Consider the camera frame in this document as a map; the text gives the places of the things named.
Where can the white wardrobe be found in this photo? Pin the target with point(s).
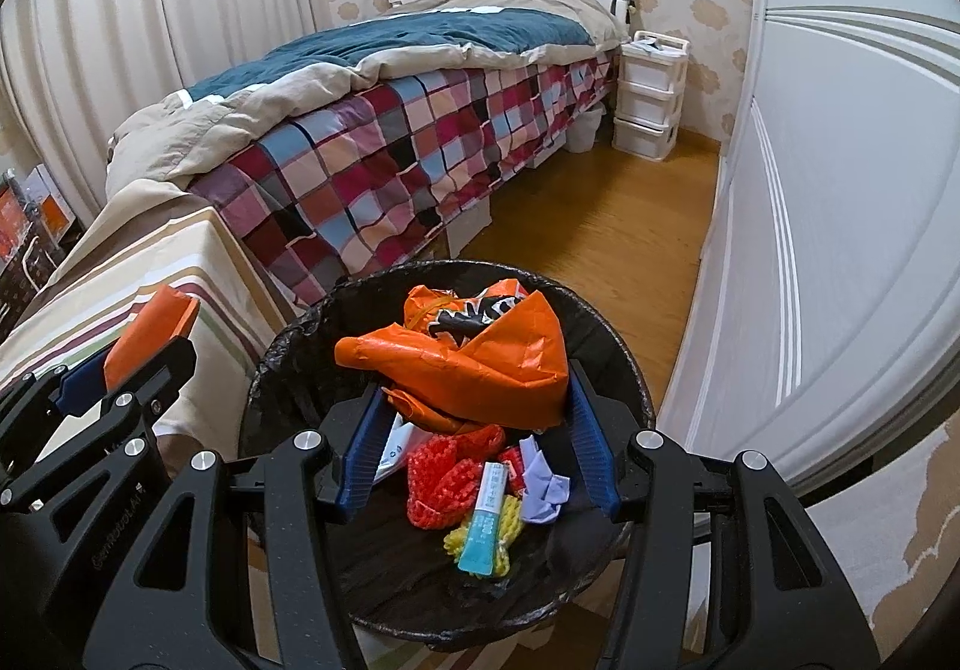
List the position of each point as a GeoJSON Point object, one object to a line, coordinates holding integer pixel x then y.
{"type": "Point", "coordinates": [825, 190]}

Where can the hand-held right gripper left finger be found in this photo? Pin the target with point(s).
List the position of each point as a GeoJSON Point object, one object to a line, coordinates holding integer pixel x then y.
{"type": "Point", "coordinates": [360, 460]}

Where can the white tube with blue print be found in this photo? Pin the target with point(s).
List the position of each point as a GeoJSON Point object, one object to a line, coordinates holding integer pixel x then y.
{"type": "Point", "coordinates": [397, 452]}

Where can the lavender cloth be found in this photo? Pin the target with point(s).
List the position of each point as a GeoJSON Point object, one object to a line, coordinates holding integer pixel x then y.
{"type": "Point", "coordinates": [547, 490]}

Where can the teal and white tube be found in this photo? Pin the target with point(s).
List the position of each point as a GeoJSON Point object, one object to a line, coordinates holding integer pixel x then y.
{"type": "Point", "coordinates": [480, 535]}

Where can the pale patterned rug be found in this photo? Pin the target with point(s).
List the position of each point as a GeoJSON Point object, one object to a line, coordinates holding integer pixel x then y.
{"type": "Point", "coordinates": [885, 527]}

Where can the striped tablecloth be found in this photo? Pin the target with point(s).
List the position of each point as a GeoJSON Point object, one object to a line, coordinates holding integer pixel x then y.
{"type": "Point", "coordinates": [150, 250]}

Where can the white plastic bucket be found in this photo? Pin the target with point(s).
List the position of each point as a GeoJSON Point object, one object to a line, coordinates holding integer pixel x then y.
{"type": "Point", "coordinates": [585, 130]}

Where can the bed with plaid blanket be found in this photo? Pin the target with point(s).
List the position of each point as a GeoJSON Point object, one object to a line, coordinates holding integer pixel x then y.
{"type": "Point", "coordinates": [450, 32]}

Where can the red foam net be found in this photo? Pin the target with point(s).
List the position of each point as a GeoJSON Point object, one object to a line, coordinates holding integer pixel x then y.
{"type": "Point", "coordinates": [442, 482]}

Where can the white plastic drawer unit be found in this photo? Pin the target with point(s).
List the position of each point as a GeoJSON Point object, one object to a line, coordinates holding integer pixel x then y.
{"type": "Point", "coordinates": [649, 107]}

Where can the plain orange wrapper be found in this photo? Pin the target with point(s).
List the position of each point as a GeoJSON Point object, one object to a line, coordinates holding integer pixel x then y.
{"type": "Point", "coordinates": [150, 325]}

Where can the small white orange cardboard box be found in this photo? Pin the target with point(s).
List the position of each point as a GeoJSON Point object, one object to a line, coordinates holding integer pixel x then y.
{"type": "Point", "coordinates": [56, 201]}

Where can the yellow foam net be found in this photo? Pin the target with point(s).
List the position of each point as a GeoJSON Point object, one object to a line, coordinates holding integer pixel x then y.
{"type": "Point", "coordinates": [456, 541]}

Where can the plaid bed sheet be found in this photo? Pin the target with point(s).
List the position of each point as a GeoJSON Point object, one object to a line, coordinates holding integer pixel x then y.
{"type": "Point", "coordinates": [390, 152]}

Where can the cream pleated curtain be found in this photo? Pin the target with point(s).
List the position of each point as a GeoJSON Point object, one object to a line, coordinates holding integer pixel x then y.
{"type": "Point", "coordinates": [150, 2]}

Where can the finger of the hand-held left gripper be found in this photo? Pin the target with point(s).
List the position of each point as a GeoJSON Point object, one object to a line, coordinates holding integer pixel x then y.
{"type": "Point", "coordinates": [79, 388]}
{"type": "Point", "coordinates": [169, 370]}

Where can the bin with black liner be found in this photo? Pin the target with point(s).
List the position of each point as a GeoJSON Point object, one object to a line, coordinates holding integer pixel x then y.
{"type": "Point", "coordinates": [315, 370]}

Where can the orange printed packaging bag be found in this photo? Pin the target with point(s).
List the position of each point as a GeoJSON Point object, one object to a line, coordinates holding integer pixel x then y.
{"type": "Point", "coordinates": [487, 355]}

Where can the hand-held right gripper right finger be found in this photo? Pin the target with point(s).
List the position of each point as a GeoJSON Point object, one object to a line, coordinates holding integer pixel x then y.
{"type": "Point", "coordinates": [592, 445]}

